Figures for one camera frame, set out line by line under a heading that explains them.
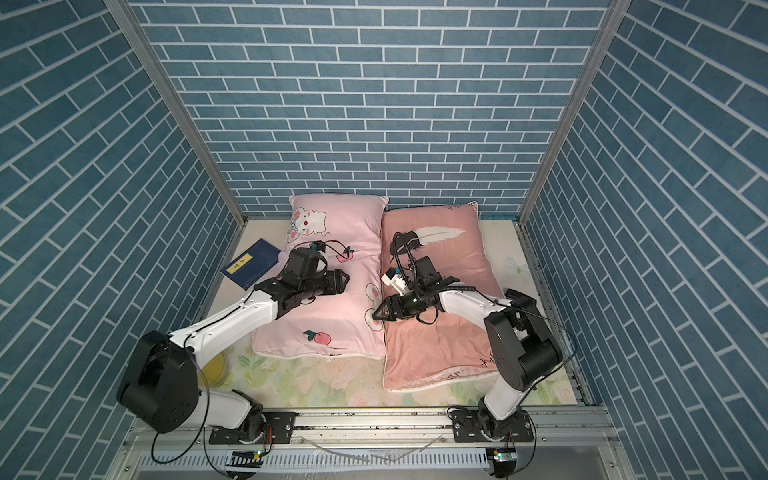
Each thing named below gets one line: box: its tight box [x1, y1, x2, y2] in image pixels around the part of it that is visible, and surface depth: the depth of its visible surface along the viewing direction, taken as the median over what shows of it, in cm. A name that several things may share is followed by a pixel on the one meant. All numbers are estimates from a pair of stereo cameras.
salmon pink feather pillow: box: [382, 202, 505, 392], surface depth 86 cm
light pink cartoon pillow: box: [252, 194, 389, 359], surface depth 87 cm
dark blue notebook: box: [220, 238, 281, 291], surface depth 107 cm
